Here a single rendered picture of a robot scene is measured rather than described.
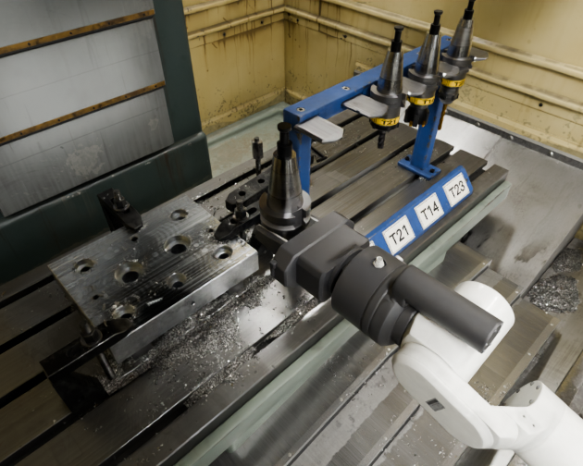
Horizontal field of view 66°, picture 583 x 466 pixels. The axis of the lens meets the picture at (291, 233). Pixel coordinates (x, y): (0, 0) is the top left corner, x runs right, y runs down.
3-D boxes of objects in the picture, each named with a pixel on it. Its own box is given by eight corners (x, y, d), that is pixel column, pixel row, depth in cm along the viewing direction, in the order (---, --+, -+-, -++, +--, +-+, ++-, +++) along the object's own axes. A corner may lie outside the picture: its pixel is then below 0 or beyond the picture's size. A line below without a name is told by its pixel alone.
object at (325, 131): (351, 135, 69) (351, 130, 68) (327, 148, 66) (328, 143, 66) (317, 118, 73) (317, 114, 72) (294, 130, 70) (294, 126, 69)
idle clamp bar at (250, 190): (313, 176, 113) (314, 155, 109) (239, 229, 99) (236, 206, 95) (298, 169, 115) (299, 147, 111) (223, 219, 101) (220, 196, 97)
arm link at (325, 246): (344, 189, 55) (427, 237, 48) (340, 245, 61) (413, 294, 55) (266, 239, 48) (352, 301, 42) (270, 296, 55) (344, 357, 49)
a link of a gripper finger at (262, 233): (258, 219, 56) (293, 244, 53) (260, 239, 58) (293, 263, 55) (249, 226, 55) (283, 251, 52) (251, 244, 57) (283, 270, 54)
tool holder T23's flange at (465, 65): (445, 57, 93) (448, 45, 91) (475, 65, 90) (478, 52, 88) (434, 68, 89) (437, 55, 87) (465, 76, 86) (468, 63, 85)
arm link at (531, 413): (431, 310, 49) (533, 405, 46) (379, 366, 46) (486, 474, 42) (458, 288, 44) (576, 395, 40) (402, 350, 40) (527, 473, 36)
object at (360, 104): (394, 111, 75) (394, 106, 74) (374, 122, 72) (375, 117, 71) (361, 97, 78) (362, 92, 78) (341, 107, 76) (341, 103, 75)
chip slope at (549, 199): (571, 241, 136) (613, 171, 118) (443, 392, 101) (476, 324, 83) (348, 131, 183) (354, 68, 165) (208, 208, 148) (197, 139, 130)
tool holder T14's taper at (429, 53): (418, 63, 84) (426, 26, 80) (441, 68, 83) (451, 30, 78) (410, 71, 82) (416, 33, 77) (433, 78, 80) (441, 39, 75)
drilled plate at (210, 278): (258, 269, 85) (257, 251, 81) (117, 364, 70) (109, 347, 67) (189, 212, 97) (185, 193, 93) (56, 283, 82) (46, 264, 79)
